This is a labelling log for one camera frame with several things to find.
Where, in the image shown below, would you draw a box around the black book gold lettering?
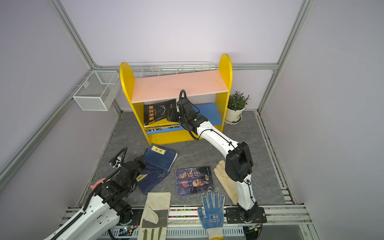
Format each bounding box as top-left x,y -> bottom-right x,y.
143,99 -> 176,126

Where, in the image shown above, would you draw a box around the purple portrait book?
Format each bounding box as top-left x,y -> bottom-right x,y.
176,166 -> 215,198
146,127 -> 182,135

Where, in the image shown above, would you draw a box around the blue thread-bound book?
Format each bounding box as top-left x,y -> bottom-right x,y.
137,172 -> 170,195
143,144 -> 178,172

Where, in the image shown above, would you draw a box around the purple portrait book front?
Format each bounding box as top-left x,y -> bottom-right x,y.
176,166 -> 215,198

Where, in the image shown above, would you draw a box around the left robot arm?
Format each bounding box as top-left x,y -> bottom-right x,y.
46,147 -> 147,240

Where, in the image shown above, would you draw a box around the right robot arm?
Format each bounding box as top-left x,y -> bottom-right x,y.
167,90 -> 259,221

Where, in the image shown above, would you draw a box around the pink watering can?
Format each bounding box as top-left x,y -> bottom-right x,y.
90,178 -> 105,190

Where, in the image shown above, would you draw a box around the yellow bookshelf pink blue shelves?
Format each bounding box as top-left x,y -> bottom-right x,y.
120,54 -> 233,145

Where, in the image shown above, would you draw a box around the grey green canvas glove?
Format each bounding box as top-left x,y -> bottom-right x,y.
137,192 -> 172,240

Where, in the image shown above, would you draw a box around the potted green plant white pot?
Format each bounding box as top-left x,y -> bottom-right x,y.
225,91 -> 250,125

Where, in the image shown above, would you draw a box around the beige leather work glove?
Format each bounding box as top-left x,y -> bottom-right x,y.
214,160 -> 239,205

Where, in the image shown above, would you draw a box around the blue dotted knit glove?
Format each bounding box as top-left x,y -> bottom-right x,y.
197,190 -> 225,240

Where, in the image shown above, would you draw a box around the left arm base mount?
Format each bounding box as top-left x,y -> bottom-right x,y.
107,208 -> 142,238

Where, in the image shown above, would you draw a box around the white wire rack behind shelf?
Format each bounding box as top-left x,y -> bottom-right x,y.
130,62 -> 219,78

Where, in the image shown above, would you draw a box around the white wire mesh basket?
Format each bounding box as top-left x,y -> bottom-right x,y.
73,70 -> 121,112

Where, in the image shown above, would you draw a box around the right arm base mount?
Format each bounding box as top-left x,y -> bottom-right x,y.
224,206 -> 268,224

